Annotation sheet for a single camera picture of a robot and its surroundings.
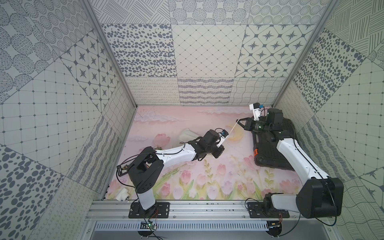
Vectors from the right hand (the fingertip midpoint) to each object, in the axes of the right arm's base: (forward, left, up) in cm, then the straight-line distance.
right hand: (238, 121), depth 80 cm
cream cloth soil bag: (+2, +29, -18) cm, 34 cm away
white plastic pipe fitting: (-33, +61, -22) cm, 72 cm away
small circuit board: (-45, +44, -25) cm, 68 cm away
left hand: (-7, +8, -13) cm, 17 cm away
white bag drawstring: (-3, +2, -2) cm, 4 cm away
